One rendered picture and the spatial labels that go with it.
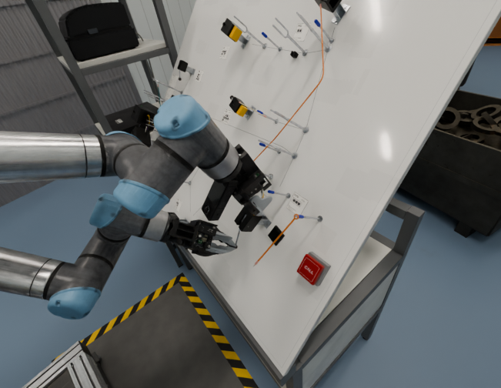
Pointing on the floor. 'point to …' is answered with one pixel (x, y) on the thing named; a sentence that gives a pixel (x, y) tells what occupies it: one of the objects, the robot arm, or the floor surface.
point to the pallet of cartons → (500, 31)
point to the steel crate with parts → (466, 164)
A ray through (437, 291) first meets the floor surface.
